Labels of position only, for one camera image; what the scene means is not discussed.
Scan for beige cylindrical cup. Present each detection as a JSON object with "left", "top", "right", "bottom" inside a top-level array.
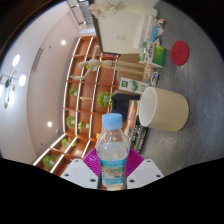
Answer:
[{"left": 138, "top": 86, "right": 190, "bottom": 132}]

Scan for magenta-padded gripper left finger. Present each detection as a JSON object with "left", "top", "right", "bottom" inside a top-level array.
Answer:
[{"left": 60, "top": 148, "right": 102, "bottom": 191}]

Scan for green tissue box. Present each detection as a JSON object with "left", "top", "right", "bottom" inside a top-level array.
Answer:
[{"left": 138, "top": 40, "right": 166, "bottom": 69}]

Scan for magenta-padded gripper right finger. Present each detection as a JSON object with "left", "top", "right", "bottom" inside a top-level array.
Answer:
[{"left": 125, "top": 148, "right": 165, "bottom": 190}]

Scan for orange wooden shelf unit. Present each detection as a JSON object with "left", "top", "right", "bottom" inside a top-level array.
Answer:
[{"left": 32, "top": 35, "right": 124, "bottom": 178}]

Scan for white ceramic vase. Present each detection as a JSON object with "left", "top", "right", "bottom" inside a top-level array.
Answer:
[{"left": 114, "top": 3, "right": 158, "bottom": 17}]

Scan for ceiling air vent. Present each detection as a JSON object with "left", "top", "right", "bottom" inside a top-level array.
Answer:
[{"left": 31, "top": 48, "right": 44, "bottom": 71}]

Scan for black ceiling track rail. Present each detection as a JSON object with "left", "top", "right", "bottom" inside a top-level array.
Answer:
[{"left": 67, "top": 0, "right": 84, "bottom": 25}]

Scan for white and green carton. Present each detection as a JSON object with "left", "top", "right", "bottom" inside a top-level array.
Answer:
[{"left": 118, "top": 77, "right": 150, "bottom": 94}]

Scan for tan upholstered chair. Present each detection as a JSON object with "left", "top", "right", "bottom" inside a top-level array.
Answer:
[{"left": 113, "top": 53, "right": 149, "bottom": 84}]

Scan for multi-bulb ceiling chandelier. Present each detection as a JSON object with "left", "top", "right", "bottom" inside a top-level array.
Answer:
[{"left": 0, "top": 54, "right": 28, "bottom": 109}]

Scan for chair with dark jacket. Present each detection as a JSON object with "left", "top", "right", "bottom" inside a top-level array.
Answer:
[{"left": 111, "top": 93, "right": 141, "bottom": 124}]

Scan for clear blue-capped water bottle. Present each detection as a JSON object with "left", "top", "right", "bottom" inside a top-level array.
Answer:
[{"left": 95, "top": 112, "right": 130, "bottom": 192}]

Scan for grey window curtain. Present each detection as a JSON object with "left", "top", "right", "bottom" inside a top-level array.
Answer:
[{"left": 77, "top": 0, "right": 96, "bottom": 26}]

